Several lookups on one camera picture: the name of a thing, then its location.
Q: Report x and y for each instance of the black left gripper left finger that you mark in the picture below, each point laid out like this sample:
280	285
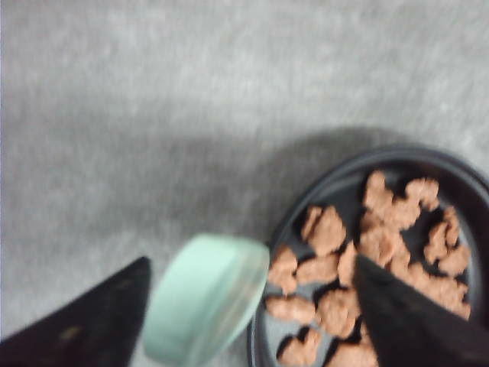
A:
99	328

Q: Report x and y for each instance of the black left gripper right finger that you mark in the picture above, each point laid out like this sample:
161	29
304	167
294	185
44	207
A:
408	329

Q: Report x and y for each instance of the brown beef cubes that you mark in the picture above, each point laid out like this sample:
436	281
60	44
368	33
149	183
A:
318	293

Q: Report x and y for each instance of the black frying pan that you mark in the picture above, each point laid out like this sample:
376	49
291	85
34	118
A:
461	186

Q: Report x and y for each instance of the pale green pan handle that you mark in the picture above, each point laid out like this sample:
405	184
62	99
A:
206	298

